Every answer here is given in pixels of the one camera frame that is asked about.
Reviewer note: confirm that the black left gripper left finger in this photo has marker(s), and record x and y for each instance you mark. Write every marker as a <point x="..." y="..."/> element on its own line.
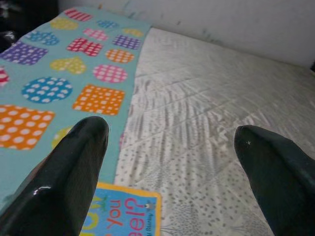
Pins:
<point x="61" y="184"/>

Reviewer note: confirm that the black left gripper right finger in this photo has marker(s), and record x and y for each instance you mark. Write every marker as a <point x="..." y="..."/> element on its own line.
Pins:
<point x="278" y="184"/>

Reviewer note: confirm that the yellow blue children's board book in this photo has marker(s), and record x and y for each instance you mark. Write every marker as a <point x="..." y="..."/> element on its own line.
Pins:
<point x="123" y="211"/>

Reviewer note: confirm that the teal blanket colourful dotted shapes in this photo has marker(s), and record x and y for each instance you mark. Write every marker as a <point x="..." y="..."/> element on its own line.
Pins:
<point x="61" y="73"/>

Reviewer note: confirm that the white grey patterned mattress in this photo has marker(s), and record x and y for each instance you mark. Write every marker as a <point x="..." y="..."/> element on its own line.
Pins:
<point x="209" y="110"/>

